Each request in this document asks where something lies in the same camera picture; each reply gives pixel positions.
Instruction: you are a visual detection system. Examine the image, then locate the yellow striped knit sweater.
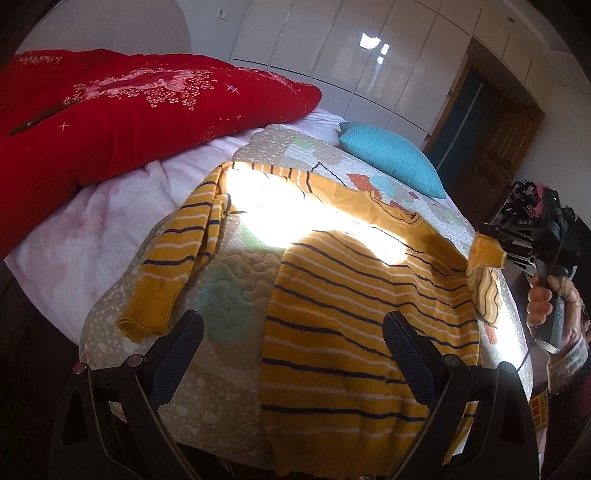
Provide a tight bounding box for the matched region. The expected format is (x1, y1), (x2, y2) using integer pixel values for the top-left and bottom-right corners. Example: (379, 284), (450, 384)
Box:
(117, 162), (506, 479)

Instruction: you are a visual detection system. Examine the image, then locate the grey knit sleeve forearm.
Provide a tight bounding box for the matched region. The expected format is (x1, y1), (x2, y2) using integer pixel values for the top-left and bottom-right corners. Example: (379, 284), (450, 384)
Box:
(546, 336), (589, 395)

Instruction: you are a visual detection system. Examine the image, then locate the pink clothes pile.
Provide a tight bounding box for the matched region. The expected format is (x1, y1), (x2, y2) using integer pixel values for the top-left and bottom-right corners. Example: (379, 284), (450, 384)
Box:
(516, 181), (551, 217)

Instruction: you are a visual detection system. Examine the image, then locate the person's right hand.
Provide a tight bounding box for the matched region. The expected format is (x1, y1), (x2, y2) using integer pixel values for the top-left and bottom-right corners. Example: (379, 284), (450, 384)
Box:
(527, 276), (586, 360)

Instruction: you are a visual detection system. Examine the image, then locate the beige patterned quilted bedspread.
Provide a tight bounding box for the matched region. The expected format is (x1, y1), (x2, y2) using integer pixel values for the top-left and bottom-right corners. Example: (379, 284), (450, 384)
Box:
(81, 125), (532, 470)

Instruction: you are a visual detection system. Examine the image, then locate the dark wooden door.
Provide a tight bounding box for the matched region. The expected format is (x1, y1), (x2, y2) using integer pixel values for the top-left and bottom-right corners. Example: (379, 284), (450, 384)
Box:
(424, 64), (545, 228)

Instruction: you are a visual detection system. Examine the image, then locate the teal knit pillow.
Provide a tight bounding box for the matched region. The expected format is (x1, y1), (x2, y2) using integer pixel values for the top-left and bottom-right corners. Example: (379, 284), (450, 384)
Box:
(339, 121), (446, 199)

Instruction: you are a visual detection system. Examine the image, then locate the pink fleece blanket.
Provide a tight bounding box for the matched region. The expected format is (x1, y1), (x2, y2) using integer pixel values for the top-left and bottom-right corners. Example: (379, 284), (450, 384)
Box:
(4, 106), (346, 345)

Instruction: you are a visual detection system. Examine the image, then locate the white glossy wardrobe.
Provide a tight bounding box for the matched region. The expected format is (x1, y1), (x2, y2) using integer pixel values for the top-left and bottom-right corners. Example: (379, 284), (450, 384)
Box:
(231, 0), (553, 147)

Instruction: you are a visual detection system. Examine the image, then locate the red embroidered quilt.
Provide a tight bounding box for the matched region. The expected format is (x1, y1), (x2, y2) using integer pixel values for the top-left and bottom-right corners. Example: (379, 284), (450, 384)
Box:
(1, 49), (322, 254)

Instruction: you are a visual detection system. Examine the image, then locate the white fan headboard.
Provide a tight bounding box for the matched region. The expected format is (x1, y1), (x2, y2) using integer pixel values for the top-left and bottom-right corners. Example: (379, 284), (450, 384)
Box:
(17, 0), (192, 55)

